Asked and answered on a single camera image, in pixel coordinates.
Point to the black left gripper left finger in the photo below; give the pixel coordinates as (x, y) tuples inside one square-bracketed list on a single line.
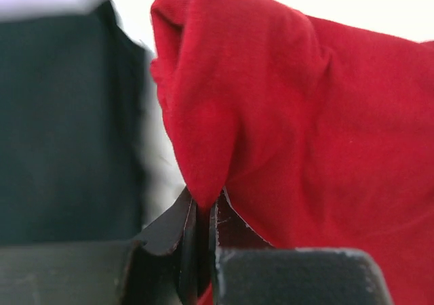
[(157, 266)]

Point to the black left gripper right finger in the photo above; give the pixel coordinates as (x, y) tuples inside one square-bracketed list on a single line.
[(246, 269)]

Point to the red t shirt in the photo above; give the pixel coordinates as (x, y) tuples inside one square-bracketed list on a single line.
[(321, 133)]

